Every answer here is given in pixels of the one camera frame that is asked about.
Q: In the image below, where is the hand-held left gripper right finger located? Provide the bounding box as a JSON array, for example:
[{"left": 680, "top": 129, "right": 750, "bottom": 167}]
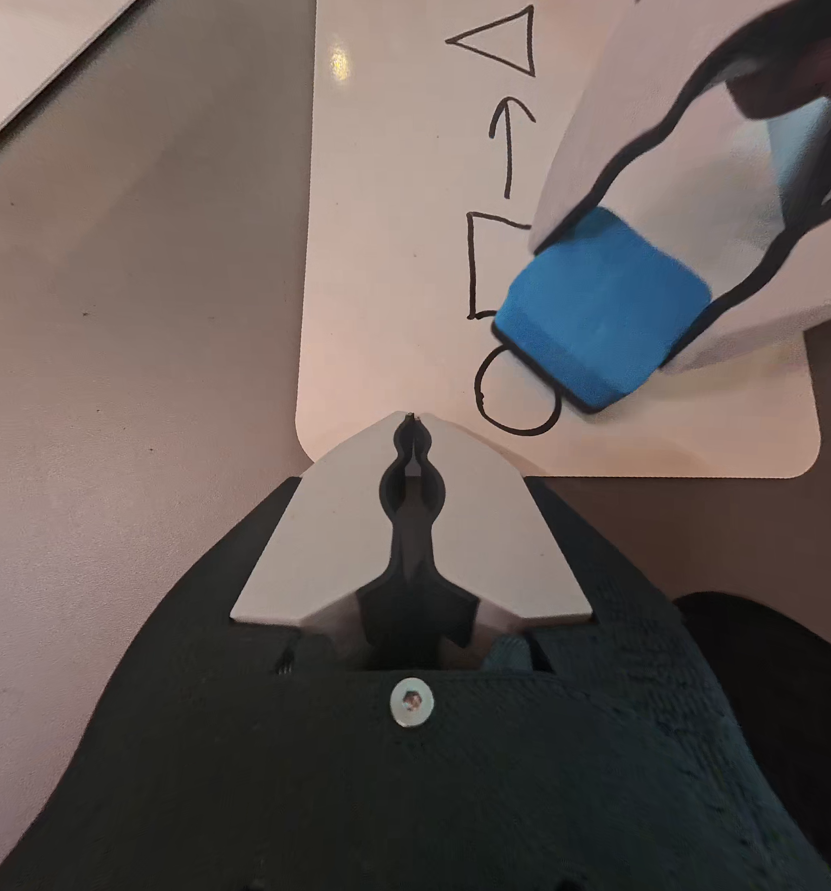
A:
[{"left": 409, "top": 411, "right": 595, "bottom": 671}]

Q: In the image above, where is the white metal stand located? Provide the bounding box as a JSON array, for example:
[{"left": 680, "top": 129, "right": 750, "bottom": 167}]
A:
[{"left": 0, "top": 0, "right": 139, "bottom": 159}]

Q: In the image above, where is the small white whiteboard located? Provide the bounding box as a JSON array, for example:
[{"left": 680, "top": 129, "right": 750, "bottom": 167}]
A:
[{"left": 295, "top": 0, "right": 824, "bottom": 480}]

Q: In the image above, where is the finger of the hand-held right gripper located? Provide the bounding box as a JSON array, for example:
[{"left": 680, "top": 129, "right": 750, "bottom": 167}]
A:
[
  {"left": 659, "top": 104, "right": 831, "bottom": 373},
  {"left": 529, "top": 0, "right": 806, "bottom": 255}
]

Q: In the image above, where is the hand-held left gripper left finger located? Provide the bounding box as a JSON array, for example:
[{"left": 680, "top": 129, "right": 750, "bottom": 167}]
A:
[{"left": 229, "top": 411, "right": 416, "bottom": 671}]

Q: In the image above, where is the blue whiteboard eraser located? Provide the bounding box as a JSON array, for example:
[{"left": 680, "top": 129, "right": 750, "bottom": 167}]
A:
[{"left": 492, "top": 207, "right": 712, "bottom": 416}]

